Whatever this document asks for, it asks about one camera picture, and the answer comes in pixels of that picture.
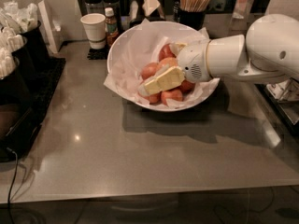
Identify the yellow-padded gripper finger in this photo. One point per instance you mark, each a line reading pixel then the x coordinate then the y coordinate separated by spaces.
pixel 167 78
pixel 177 47

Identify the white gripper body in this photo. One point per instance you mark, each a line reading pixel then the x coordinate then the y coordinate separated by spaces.
pixel 192 62

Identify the yellow-red top apple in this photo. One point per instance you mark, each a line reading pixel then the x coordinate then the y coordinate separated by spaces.
pixel 171 61

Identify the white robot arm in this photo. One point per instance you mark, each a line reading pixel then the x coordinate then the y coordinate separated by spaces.
pixel 267 53

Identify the red back apple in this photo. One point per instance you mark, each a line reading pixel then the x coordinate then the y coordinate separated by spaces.
pixel 165 52

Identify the red right apple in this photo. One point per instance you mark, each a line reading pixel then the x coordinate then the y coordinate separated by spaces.
pixel 186 86

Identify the red front-centre apple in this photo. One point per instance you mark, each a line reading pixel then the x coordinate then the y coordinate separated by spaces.
pixel 174 94

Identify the red left apple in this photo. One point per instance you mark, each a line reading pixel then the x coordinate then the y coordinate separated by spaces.
pixel 148 70

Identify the red front-left apple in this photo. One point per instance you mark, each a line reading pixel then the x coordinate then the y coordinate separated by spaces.
pixel 152 99

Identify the white bowl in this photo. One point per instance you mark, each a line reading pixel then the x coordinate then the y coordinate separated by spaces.
pixel 130 47

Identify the white paper liner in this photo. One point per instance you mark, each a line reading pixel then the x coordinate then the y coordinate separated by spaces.
pixel 134 56

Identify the black cup of stir sticks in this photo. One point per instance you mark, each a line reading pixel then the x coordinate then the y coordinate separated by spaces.
pixel 192 12

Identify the black napkin holder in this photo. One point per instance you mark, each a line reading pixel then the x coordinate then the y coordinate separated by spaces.
pixel 145 9

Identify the small sauce bottle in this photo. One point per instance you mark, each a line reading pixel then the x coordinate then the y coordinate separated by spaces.
pixel 111 26

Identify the black coaster mat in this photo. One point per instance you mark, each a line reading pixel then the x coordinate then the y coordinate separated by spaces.
pixel 97 54

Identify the white paper cup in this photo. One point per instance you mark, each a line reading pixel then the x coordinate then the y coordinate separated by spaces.
pixel 94 26

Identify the black tea bag rack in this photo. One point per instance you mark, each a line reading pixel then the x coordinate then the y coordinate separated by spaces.
pixel 287 112

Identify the black tray left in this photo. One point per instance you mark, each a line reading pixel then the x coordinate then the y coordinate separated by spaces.
pixel 21 136

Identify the white card stand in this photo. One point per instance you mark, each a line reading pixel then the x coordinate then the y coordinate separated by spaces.
pixel 53 32

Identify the black container front left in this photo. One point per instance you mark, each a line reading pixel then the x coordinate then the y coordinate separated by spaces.
pixel 15 99

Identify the black container with packets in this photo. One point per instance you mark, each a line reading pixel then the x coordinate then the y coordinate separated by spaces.
pixel 24 21

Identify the black container with white cutlery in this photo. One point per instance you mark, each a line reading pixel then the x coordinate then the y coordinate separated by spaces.
pixel 17 46

